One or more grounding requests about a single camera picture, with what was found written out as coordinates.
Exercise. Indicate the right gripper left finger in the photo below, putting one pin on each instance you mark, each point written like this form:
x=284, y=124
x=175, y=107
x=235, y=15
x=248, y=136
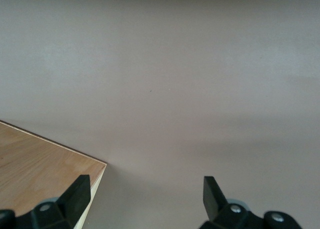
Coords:
x=75, y=196

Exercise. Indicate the wooden drawer cabinet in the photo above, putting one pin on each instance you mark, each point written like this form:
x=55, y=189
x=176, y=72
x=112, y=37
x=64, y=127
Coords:
x=37, y=164

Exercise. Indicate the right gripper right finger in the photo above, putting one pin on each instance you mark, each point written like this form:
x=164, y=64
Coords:
x=212, y=201

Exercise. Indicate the brown table cover sheet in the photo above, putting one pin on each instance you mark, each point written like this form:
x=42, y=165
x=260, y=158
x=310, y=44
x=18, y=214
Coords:
x=160, y=64

